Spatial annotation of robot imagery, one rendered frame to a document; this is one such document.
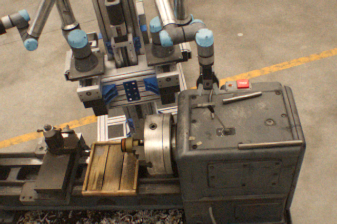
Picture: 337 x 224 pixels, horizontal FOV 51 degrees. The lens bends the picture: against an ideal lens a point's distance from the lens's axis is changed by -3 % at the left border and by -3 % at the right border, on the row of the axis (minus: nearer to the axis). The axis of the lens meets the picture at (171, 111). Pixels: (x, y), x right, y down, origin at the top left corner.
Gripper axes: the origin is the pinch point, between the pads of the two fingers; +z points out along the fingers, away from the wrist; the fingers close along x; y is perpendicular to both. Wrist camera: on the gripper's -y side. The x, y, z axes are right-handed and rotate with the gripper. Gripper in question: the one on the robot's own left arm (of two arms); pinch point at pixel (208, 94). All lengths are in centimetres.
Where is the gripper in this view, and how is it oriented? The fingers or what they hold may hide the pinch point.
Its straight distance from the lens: 182.3
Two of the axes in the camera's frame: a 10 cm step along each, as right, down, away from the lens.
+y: 0.4, -7.2, 6.9
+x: -9.9, 0.5, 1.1
